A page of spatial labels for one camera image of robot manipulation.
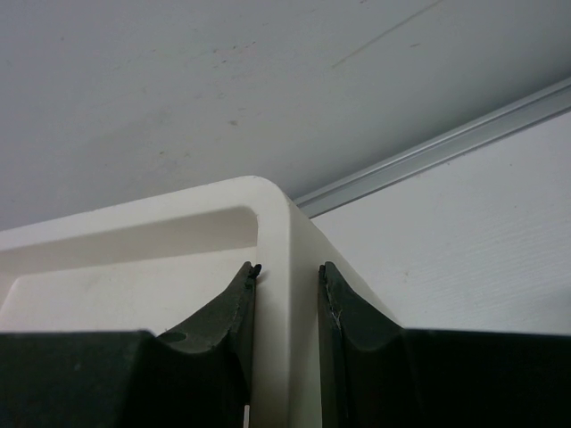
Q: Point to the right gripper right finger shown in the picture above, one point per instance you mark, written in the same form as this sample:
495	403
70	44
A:
376	373

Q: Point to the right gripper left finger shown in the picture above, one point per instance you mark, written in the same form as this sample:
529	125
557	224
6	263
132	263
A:
196	374

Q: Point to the white three-drawer organizer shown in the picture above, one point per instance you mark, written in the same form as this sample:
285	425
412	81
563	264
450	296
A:
151	263

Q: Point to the aluminium table edge rail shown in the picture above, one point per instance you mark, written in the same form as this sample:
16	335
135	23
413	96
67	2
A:
545	104

